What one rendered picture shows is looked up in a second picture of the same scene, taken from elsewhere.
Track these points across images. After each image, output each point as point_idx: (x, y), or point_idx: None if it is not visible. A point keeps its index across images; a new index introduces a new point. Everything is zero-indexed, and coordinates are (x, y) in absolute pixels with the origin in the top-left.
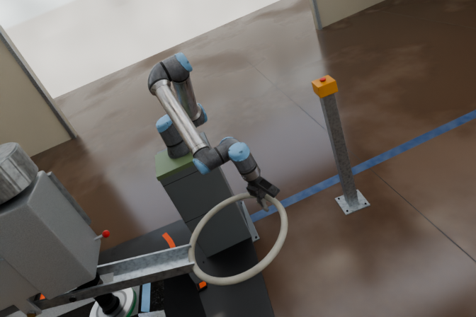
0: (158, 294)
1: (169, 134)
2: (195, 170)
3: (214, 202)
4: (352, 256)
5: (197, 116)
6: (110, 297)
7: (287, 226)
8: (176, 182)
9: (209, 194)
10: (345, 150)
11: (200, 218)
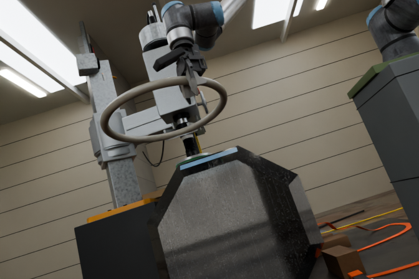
0: (199, 168)
1: (373, 33)
2: (377, 90)
3: (414, 160)
4: None
5: None
6: (188, 149)
7: (119, 99)
8: (365, 106)
9: (403, 142)
10: None
11: (405, 185)
